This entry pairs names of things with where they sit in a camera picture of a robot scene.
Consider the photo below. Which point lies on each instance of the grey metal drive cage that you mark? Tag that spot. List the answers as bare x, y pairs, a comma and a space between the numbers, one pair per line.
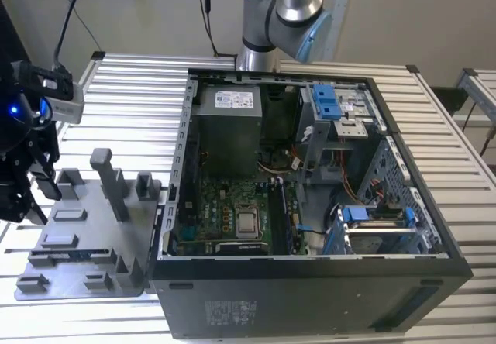
321, 135

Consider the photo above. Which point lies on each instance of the blue plastic drive latch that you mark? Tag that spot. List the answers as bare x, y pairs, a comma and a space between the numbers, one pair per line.
323, 96

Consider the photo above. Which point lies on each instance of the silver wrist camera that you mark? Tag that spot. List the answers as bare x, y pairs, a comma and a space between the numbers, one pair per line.
67, 107

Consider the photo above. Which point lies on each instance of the hard disk in blue carrier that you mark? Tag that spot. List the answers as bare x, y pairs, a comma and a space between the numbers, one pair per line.
354, 215

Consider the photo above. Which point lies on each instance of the teal expansion slot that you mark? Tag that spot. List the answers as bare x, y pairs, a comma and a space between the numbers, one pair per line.
187, 232

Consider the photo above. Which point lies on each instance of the grey power supply unit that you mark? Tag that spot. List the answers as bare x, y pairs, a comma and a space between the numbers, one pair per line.
228, 142

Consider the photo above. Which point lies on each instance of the green motherboard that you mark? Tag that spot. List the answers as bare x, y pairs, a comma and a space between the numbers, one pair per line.
217, 204

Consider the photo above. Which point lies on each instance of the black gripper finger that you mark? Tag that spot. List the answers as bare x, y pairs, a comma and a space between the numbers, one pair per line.
44, 158
17, 189

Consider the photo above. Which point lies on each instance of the metal slat side table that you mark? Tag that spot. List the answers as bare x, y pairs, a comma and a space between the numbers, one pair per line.
482, 86

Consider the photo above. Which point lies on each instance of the black PC case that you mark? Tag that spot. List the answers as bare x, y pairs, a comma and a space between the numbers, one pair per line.
271, 282

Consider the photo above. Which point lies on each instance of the black graphics card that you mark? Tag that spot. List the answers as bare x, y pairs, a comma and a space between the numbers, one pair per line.
240, 248

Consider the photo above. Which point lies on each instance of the grey parts rack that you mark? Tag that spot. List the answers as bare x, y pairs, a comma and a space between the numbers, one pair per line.
97, 224

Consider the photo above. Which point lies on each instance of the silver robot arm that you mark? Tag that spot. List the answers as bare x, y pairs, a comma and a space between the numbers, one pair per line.
298, 14

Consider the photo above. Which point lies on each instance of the silver CPU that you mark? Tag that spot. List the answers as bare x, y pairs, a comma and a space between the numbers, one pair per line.
248, 223

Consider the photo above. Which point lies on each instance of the blue RAM stick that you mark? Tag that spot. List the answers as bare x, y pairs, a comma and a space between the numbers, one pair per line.
83, 253

